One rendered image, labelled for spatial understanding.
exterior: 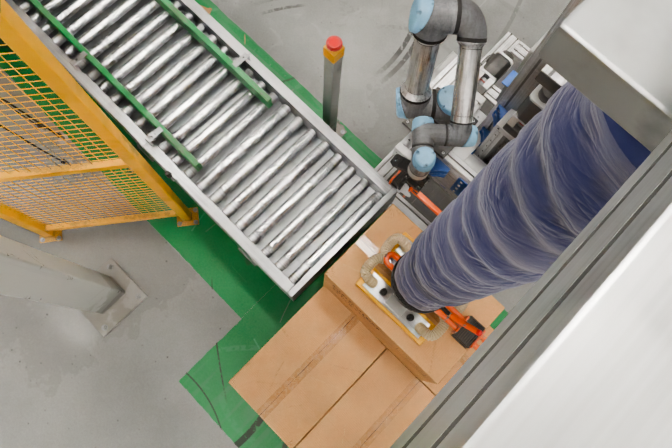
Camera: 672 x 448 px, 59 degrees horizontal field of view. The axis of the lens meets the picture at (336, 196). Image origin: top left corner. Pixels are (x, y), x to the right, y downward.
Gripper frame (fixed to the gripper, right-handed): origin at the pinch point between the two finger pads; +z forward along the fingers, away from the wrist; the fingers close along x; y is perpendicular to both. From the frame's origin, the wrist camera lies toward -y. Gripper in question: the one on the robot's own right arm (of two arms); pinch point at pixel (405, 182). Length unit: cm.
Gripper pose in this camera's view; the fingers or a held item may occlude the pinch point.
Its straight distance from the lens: 231.2
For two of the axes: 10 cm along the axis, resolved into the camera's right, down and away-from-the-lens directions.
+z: -0.3, 2.5, 9.7
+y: 7.3, 6.7, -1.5
